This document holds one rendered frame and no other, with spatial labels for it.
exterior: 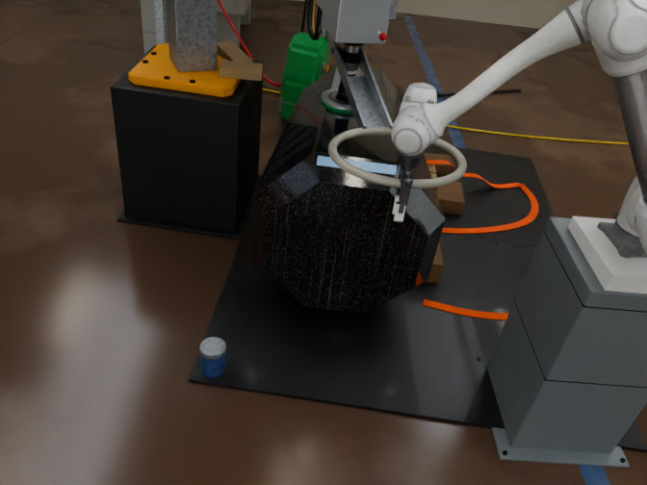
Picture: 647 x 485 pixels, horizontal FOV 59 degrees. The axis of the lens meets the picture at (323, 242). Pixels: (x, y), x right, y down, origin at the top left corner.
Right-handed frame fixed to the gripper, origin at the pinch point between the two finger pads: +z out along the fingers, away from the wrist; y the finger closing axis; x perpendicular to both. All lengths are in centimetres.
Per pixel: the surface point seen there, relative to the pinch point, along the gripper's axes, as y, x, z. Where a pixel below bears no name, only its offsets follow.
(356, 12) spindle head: 72, 17, -47
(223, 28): 356, 111, 28
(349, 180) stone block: 31.0, 14.8, 6.2
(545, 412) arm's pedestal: -25, -60, 63
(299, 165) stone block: 38, 34, 5
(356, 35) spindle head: 73, 16, -38
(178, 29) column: 105, 94, -25
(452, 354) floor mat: 21, -40, 80
